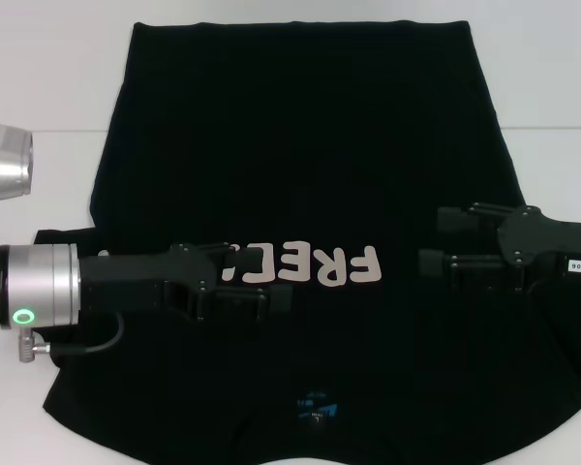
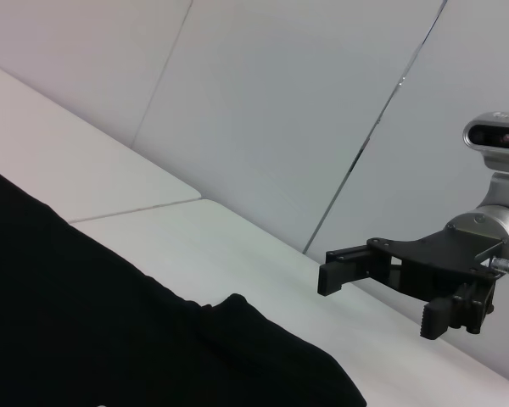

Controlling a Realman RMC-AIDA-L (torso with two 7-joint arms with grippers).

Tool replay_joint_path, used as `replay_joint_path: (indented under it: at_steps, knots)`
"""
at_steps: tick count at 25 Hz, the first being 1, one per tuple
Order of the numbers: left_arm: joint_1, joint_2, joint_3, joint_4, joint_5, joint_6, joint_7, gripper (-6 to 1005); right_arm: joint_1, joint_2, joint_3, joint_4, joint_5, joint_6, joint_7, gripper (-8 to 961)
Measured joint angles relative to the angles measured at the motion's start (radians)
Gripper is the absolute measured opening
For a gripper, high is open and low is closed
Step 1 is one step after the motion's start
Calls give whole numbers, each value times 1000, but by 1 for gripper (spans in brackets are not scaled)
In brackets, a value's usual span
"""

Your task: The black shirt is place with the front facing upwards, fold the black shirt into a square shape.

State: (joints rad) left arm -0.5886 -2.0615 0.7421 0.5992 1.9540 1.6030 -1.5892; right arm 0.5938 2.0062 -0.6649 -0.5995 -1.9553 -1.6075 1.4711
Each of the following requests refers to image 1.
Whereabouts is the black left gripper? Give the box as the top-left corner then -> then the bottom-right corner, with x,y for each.
76,240 -> 294,326

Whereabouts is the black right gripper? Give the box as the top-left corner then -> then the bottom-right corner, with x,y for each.
418,202 -> 581,292

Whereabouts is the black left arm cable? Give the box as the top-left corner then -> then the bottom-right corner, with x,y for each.
17,312 -> 125,363

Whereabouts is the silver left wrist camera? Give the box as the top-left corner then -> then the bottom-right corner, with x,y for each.
0,123 -> 35,248

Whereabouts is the black t-shirt with FREE print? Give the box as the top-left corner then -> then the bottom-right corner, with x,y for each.
32,19 -> 581,465

